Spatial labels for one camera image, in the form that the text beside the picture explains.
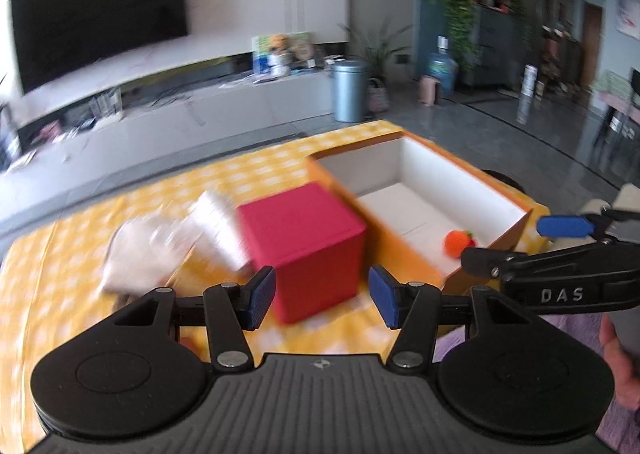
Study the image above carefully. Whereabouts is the teddy bear on console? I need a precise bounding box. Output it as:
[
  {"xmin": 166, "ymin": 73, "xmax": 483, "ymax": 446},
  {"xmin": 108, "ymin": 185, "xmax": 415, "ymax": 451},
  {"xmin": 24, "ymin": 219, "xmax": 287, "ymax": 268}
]
[{"xmin": 268, "ymin": 33, "xmax": 292, "ymax": 79}]

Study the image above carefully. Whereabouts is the black wall television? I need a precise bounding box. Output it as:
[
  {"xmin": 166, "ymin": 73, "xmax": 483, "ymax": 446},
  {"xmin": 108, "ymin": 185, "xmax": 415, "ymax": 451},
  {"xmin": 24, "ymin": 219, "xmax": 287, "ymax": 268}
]
[{"xmin": 10, "ymin": 0, "xmax": 188, "ymax": 93}]

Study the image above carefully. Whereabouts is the purple fluffy blanket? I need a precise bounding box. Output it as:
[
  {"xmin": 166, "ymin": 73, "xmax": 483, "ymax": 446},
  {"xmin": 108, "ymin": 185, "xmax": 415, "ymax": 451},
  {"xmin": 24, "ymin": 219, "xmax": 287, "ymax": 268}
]
[{"xmin": 434, "ymin": 313, "xmax": 640, "ymax": 454}]

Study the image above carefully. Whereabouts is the hanging ivy plant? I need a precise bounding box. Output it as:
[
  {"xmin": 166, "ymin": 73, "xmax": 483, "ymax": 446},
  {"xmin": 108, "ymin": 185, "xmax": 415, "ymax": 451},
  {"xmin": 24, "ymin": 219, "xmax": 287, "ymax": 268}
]
[{"xmin": 354, "ymin": 0, "xmax": 532, "ymax": 84}]

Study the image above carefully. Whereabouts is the yellow checkered tablecloth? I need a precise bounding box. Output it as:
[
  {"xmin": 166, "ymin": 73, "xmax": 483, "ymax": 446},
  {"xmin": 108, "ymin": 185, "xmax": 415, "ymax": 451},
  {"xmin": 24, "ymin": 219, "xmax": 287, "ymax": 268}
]
[{"xmin": 0, "ymin": 120, "xmax": 551, "ymax": 454}]

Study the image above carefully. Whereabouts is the white bath mitt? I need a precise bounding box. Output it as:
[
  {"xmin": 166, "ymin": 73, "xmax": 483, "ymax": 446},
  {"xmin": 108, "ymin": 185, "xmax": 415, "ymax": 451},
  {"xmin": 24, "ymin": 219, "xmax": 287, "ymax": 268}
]
[{"xmin": 100, "ymin": 214, "xmax": 201, "ymax": 296}]

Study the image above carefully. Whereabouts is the framed wall picture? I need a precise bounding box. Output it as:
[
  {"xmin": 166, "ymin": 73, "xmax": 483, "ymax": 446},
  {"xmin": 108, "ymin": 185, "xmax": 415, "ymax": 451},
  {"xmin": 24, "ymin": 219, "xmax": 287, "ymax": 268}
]
[{"xmin": 615, "ymin": 0, "xmax": 640, "ymax": 40}]

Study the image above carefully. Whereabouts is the white marble tv console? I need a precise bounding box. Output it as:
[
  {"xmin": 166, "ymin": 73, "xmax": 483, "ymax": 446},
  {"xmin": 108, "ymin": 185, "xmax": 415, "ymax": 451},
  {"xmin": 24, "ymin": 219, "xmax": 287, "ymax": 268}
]
[{"xmin": 1, "ymin": 72, "xmax": 333, "ymax": 191}]

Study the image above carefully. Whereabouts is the grey metal trash bin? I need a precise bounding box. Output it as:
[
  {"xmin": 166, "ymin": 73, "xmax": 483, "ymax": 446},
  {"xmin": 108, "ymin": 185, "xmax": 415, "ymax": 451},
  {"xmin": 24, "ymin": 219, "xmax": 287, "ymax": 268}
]
[{"xmin": 331, "ymin": 59, "xmax": 369, "ymax": 123}]

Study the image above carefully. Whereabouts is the blue water jug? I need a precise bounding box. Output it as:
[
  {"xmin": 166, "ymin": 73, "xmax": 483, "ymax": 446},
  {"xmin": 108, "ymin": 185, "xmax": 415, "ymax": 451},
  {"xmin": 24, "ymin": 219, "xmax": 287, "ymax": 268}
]
[{"xmin": 427, "ymin": 36, "xmax": 459, "ymax": 96}]

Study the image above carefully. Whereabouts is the red cube box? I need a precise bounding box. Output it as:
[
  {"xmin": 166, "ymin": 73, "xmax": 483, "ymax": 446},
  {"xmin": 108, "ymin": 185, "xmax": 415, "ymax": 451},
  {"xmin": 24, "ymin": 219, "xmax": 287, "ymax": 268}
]
[{"xmin": 238, "ymin": 183, "xmax": 367, "ymax": 324}]

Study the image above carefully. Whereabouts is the crocheted strawberry toy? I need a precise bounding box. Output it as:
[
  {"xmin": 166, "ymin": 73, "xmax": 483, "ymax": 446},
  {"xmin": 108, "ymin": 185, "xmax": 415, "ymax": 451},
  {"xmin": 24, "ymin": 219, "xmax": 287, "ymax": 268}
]
[{"xmin": 442, "ymin": 229, "xmax": 476, "ymax": 259}]

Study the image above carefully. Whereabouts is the pink small heater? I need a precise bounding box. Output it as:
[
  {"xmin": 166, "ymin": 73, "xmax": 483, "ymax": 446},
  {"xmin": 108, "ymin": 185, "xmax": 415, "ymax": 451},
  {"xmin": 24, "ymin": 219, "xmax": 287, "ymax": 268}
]
[{"xmin": 419, "ymin": 76, "xmax": 442, "ymax": 107}]

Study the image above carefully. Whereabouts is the person's right hand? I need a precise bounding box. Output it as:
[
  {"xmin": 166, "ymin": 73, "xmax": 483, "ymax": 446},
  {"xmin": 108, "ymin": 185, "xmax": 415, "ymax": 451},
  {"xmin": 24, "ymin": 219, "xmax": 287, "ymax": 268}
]
[{"xmin": 599, "ymin": 314, "xmax": 640, "ymax": 412}]

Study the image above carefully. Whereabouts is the orange open cardboard box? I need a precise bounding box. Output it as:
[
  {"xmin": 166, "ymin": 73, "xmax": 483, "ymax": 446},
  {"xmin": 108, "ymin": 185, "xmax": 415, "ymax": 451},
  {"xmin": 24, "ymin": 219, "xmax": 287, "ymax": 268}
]
[{"xmin": 306, "ymin": 131, "xmax": 535, "ymax": 295}]

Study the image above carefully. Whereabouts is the woven pink handbag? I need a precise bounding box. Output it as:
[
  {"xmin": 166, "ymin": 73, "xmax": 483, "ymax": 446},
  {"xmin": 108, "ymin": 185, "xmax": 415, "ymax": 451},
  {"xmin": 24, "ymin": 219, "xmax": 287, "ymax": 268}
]
[{"xmin": 368, "ymin": 78, "xmax": 390, "ymax": 114}]

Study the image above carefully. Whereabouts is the tall floor plant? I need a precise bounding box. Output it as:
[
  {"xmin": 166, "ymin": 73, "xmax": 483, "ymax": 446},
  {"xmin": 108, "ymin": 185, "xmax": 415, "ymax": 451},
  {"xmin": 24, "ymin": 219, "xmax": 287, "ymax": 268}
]
[{"xmin": 338, "ymin": 16, "xmax": 413, "ymax": 83}]

